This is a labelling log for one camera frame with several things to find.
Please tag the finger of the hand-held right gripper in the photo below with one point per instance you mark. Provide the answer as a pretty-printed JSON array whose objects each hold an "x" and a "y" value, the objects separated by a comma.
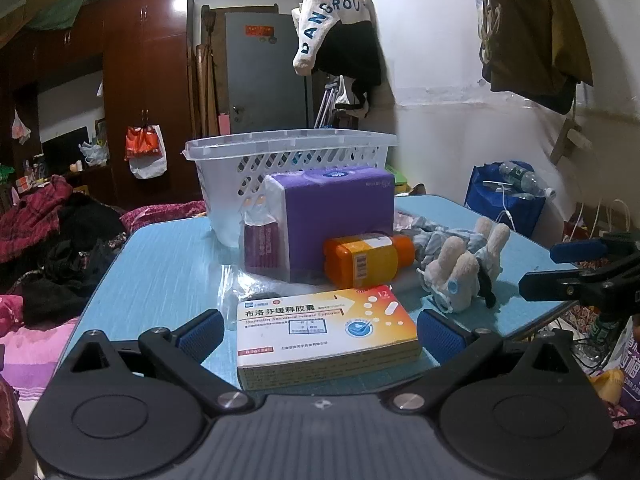
[
  {"x": 575, "y": 251},
  {"x": 547, "y": 285}
]

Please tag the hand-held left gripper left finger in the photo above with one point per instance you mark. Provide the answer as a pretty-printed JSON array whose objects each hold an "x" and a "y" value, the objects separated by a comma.
[{"x": 202, "y": 332}]

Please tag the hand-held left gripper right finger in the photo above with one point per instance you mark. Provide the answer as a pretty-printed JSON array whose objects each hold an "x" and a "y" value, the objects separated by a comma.
[{"x": 440, "y": 334}]

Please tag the plush rabbit toy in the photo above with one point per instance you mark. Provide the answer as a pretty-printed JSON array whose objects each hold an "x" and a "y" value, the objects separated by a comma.
[{"x": 460, "y": 265}]

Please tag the orange medicine bottle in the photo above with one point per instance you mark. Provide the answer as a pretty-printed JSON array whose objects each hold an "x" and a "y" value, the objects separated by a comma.
[{"x": 370, "y": 260}]

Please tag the small maroon box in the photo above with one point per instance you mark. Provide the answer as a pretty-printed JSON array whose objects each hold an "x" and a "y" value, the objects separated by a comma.
[{"x": 265, "y": 249}]

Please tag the white orange medicine box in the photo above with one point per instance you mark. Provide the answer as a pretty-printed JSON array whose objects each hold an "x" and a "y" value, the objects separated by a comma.
[{"x": 325, "y": 332}]

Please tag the clear plastic bag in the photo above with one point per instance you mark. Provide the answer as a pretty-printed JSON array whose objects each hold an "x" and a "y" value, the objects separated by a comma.
[{"x": 252, "y": 216}]

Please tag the white plastic basket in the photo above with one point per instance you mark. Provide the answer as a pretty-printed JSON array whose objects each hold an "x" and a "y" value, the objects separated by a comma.
[{"x": 225, "y": 195}]

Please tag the purple tissue pack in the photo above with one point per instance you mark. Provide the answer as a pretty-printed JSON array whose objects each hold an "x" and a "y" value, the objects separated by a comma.
[{"x": 330, "y": 210}]

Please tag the colourful printed bag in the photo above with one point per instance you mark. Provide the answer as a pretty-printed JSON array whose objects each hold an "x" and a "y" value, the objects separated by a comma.
[{"x": 620, "y": 385}]

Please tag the clear water bottle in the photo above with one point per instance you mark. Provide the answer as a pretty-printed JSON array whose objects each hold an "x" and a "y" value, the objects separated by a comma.
[{"x": 520, "y": 177}]

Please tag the blue shopping bag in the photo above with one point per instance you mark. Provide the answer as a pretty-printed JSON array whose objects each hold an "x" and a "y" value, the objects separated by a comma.
[{"x": 480, "y": 197}]

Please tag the maroon floral bedding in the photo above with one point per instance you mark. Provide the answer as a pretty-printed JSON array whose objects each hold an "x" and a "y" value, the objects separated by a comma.
[{"x": 160, "y": 215}]

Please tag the black clothing pile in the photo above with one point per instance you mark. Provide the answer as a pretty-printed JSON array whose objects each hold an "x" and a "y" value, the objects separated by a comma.
[{"x": 75, "y": 255}]

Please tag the pink blanket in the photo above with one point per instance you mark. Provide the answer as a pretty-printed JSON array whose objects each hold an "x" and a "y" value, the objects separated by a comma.
[{"x": 35, "y": 350}]

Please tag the orange white plastic bag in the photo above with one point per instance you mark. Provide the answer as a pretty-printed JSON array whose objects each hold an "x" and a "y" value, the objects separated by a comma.
[{"x": 142, "y": 142}]

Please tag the maroon plaid blanket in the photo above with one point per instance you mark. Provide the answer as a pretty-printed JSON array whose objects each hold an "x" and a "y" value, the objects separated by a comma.
[{"x": 35, "y": 210}]

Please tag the olive hanging jacket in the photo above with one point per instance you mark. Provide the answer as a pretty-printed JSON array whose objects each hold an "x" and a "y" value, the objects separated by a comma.
[{"x": 540, "y": 35}]

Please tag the black monitor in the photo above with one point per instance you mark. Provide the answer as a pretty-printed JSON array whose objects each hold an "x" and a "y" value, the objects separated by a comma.
[{"x": 62, "y": 147}]

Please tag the wooden boards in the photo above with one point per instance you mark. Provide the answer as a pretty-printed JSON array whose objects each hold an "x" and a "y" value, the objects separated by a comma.
[{"x": 207, "y": 85}]

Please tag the metal crutches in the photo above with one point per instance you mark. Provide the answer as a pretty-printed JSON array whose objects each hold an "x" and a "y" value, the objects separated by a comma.
[{"x": 325, "y": 105}]

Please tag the grey door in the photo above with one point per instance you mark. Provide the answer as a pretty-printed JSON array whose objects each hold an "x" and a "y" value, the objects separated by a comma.
[{"x": 265, "y": 80}]

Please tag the pink plastic bag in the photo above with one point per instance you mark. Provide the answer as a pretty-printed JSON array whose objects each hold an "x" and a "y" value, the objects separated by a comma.
[{"x": 20, "y": 130}]

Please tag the brown wooden wardrobe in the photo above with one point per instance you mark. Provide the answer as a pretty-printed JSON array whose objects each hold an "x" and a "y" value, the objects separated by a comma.
[{"x": 145, "y": 60}]

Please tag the black hanging garment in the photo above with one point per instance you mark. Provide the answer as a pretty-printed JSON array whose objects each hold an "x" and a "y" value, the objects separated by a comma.
[{"x": 350, "y": 55}]

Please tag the white lettered hoodie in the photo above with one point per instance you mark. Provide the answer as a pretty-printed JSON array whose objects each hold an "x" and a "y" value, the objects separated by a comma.
[{"x": 320, "y": 20}]

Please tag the green cloth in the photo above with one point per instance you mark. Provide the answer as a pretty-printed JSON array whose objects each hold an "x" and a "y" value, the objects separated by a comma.
[{"x": 65, "y": 5}]

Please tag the wooden wall bracket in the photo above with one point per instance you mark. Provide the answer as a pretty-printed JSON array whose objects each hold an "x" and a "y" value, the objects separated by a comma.
[{"x": 567, "y": 142}]

